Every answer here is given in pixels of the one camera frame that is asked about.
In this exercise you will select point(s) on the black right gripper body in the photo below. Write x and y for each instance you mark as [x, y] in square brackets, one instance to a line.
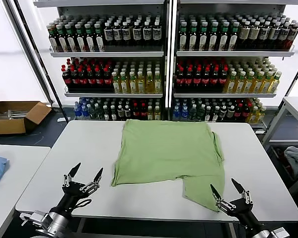
[245, 213]

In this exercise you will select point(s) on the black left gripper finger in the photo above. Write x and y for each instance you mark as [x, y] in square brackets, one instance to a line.
[98, 177]
[74, 171]

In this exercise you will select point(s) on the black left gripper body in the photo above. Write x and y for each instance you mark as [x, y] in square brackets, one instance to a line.
[69, 196]

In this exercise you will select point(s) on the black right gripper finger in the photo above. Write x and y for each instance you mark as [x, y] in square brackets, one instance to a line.
[238, 187]
[216, 194]

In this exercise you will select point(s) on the green polo shirt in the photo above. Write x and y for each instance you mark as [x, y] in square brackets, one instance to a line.
[164, 153]

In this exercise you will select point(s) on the black storage bin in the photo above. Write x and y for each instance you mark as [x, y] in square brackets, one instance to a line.
[275, 151]

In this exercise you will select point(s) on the white paper scrap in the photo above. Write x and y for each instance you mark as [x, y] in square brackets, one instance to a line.
[60, 119]

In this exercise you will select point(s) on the blue drink bottle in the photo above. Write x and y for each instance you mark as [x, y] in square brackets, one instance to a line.
[185, 113]
[176, 113]
[84, 112]
[77, 111]

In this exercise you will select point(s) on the green tinted water bottle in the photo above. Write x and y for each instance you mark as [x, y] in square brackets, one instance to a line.
[91, 112]
[193, 112]
[98, 112]
[201, 112]

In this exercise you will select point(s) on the small dark bottle white cap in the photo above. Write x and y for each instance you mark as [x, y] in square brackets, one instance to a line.
[113, 113]
[215, 114]
[208, 114]
[106, 113]

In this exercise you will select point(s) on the small dark bottle beige label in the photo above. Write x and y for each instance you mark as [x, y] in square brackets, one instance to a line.
[120, 112]
[230, 112]
[127, 112]
[223, 112]

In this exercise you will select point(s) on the yellow tea bottle white cap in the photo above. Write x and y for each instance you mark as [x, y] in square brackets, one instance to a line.
[157, 113]
[149, 85]
[261, 115]
[248, 85]
[231, 85]
[266, 85]
[116, 85]
[275, 84]
[158, 85]
[240, 85]
[150, 113]
[141, 85]
[257, 85]
[124, 85]
[132, 85]
[253, 114]

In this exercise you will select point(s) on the cola bottle red cap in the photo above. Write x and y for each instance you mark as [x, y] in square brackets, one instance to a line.
[198, 80]
[108, 80]
[180, 80]
[75, 80]
[92, 80]
[246, 112]
[136, 112]
[206, 80]
[189, 80]
[67, 80]
[83, 80]
[143, 112]
[223, 80]
[100, 80]
[238, 112]
[215, 80]

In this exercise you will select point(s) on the wrapped metal bars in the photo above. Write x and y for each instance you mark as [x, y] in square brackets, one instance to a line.
[17, 114]

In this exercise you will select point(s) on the brown cardboard box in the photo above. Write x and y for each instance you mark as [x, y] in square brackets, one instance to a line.
[5, 126]

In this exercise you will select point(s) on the black slanted pole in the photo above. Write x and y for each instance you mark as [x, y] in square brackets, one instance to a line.
[41, 64]
[297, 74]

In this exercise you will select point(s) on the grey metal shelf rack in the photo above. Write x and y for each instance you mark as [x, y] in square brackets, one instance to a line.
[233, 53]
[106, 54]

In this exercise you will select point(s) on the dark tea bottle green label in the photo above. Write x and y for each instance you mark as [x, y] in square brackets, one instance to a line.
[63, 41]
[203, 39]
[193, 39]
[213, 39]
[72, 41]
[233, 39]
[54, 41]
[183, 39]
[81, 40]
[223, 39]
[90, 40]
[99, 40]

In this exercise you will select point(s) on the dark bottle white blue label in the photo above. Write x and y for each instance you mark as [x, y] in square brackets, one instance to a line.
[273, 34]
[156, 33]
[283, 35]
[108, 34]
[263, 34]
[137, 34]
[117, 34]
[147, 33]
[126, 34]

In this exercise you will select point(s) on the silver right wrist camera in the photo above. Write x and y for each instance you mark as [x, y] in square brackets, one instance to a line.
[280, 234]

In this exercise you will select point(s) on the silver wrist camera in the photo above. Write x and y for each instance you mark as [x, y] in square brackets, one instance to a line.
[31, 218]
[280, 234]

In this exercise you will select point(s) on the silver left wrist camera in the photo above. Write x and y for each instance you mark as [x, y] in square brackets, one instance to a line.
[31, 218]

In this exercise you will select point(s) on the grey side table frame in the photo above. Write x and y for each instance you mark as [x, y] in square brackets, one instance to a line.
[275, 119]

